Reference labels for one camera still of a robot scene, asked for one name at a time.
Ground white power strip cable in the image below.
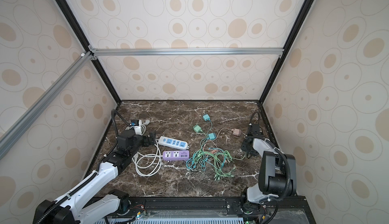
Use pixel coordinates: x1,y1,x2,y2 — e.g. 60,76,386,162
121,119,162,177

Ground diagonal aluminium rail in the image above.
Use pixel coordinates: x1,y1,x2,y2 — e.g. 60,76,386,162
1,52,92,158

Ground tangled green teal cables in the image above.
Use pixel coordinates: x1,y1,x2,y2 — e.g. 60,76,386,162
185,119,247,181

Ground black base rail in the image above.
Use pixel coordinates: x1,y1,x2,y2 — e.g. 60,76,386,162
91,195,317,224

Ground pink charger plug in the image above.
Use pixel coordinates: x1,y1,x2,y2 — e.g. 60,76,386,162
233,128,242,137

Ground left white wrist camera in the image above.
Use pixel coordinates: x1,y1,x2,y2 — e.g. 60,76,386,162
130,120,143,135

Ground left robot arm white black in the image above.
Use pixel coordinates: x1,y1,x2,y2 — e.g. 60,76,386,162
33,130,157,224

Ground purple power strip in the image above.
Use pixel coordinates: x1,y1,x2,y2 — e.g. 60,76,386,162
162,150,189,161

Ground horizontal aluminium rail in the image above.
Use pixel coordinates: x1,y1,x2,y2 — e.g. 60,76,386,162
91,48,284,56

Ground white blue power strip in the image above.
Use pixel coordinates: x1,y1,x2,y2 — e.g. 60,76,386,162
158,136,189,150

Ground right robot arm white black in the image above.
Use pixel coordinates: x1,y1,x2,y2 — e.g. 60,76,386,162
241,123,297,204

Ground light green charger plug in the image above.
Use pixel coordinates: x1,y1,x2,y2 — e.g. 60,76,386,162
193,124,202,133

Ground teal charger plug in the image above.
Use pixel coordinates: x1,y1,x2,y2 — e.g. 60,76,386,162
203,114,210,121
207,133,217,141

